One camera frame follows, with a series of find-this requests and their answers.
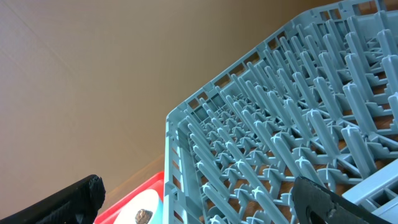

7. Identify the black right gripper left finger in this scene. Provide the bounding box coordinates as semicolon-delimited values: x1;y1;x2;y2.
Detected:
1;174;106;224

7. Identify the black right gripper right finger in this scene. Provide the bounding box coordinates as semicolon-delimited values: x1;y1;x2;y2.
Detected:
292;176;389;224

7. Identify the brown food ball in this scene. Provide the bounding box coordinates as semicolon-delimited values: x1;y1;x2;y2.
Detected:
135;209;153;224

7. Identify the small light blue bowl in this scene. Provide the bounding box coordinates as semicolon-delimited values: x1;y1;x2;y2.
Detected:
114;189;163;224

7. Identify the grey dishwasher rack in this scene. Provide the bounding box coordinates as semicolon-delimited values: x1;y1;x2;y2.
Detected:
162;1;397;223

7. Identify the red plastic tray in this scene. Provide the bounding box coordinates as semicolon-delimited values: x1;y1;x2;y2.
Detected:
94;171;164;224

